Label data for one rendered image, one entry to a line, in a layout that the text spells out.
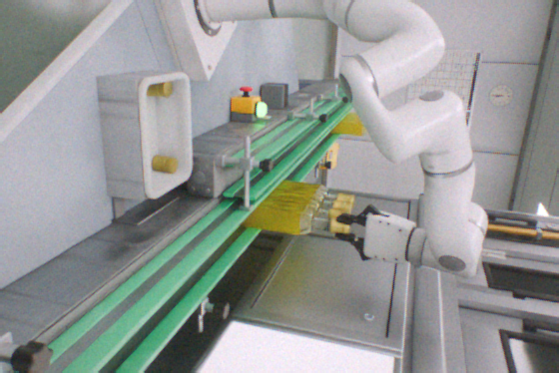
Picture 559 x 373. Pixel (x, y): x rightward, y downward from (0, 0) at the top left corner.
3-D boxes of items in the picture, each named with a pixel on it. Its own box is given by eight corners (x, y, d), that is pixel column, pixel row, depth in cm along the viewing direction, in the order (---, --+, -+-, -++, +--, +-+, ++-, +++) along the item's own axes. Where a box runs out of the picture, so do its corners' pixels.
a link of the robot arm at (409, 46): (326, 9, 80) (364, 34, 69) (397, -27, 81) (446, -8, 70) (345, 77, 89) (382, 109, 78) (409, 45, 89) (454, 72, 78)
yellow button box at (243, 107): (229, 120, 141) (253, 123, 139) (229, 95, 138) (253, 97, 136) (238, 117, 147) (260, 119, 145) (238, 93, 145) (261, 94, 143)
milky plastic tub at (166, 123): (109, 196, 88) (150, 203, 86) (97, 75, 81) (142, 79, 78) (158, 172, 104) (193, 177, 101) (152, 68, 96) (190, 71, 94)
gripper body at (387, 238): (418, 260, 103) (370, 247, 109) (425, 217, 100) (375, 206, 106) (408, 274, 97) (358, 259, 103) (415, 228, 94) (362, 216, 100)
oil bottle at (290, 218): (225, 224, 113) (310, 237, 107) (225, 202, 111) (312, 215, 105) (234, 216, 118) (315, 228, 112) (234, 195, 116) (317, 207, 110)
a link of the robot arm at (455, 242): (428, 145, 86) (450, 228, 97) (405, 189, 78) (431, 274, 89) (477, 144, 81) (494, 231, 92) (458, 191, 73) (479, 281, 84)
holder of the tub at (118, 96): (109, 222, 90) (145, 227, 88) (96, 76, 81) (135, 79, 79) (157, 193, 105) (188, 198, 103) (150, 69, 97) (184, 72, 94)
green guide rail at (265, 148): (222, 166, 105) (256, 170, 103) (222, 162, 105) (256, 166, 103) (345, 85, 264) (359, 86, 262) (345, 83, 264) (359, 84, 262)
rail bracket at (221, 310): (156, 328, 87) (223, 343, 83) (154, 296, 84) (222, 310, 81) (167, 316, 90) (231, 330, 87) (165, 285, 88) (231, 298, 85)
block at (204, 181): (186, 195, 105) (214, 199, 103) (184, 155, 102) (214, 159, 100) (193, 190, 108) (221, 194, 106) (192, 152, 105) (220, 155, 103)
